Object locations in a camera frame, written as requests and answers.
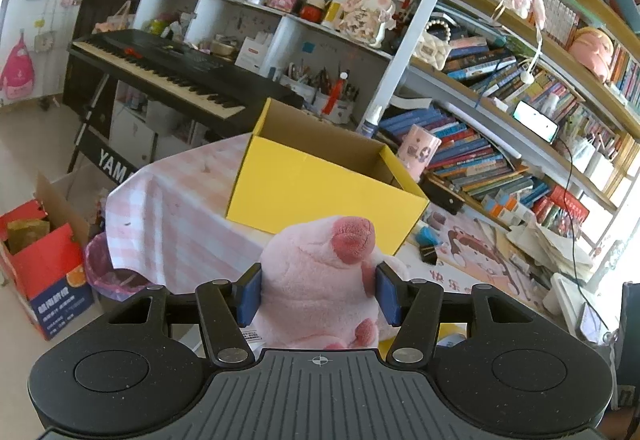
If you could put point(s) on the pink backpack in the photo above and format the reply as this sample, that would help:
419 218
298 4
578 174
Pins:
17 75

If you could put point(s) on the row of upright shelf books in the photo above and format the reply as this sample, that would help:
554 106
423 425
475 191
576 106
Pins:
525 85

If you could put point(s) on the smartphone with lit screen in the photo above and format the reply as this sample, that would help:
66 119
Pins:
535 120

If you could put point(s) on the white pen holders with pens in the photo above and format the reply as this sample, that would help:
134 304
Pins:
320 100

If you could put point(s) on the black keyboard stand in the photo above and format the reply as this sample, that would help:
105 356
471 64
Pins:
107 155

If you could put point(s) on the thick white lying book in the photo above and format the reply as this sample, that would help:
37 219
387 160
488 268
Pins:
410 103

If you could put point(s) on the black desktop box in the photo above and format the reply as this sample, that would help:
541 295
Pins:
442 195

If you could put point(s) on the red gift box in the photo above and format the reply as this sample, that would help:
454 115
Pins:
562 205

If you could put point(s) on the white lucky cat figurine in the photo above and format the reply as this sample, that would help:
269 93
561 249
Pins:
365 15

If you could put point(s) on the orange white medicine box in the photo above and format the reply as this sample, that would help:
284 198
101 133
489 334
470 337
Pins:
517 212
492 205

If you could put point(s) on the pink plush head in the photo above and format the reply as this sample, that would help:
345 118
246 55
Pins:
592 50

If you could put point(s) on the pink pig plush toy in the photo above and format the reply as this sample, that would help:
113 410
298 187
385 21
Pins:
310 280

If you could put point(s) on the white carton with red print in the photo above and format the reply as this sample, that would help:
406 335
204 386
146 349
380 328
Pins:
252 54

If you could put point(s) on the black electronic keyboard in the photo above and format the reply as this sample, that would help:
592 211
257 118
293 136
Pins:
165 65

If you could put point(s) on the pink cartoon cup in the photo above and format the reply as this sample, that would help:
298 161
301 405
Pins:
417 152

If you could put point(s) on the pink lined trash bin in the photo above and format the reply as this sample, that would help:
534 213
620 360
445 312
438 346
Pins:
107 280

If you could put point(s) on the white desktop device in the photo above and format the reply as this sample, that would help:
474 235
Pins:
570 305

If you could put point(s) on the row of leaning colourful books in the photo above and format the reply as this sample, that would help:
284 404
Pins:
465 155

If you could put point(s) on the pink checkered tablecloth desktop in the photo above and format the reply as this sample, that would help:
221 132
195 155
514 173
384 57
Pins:
175 220

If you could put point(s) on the red round doll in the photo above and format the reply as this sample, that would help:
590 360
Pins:
311 11

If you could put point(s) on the red cardboard box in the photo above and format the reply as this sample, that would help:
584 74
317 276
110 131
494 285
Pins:
55 270

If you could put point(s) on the stack of loose papers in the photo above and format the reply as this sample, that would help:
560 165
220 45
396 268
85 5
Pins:
550 245

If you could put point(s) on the black binder clip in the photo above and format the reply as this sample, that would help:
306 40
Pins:
429 255

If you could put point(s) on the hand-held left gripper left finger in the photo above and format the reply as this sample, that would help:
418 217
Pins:
250 292

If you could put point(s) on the yellow white bottle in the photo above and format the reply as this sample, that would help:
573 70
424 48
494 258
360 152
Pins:
334 10

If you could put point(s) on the white shelf unit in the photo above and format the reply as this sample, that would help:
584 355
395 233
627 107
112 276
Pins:
210 5

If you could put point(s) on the red hanging tassel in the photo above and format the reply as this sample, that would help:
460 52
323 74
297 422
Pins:
335 92

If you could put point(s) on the wooden bookshelf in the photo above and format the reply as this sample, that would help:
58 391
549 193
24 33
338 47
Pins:
550 49

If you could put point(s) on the white pearl handbag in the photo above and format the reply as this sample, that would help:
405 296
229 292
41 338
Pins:
431 51

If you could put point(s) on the yellow cardboard box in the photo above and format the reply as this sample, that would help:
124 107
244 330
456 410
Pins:
310 190

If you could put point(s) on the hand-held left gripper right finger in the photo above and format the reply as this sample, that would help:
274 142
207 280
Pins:
388 292

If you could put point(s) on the white spray bottle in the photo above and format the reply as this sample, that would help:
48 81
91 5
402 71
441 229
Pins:
371 125

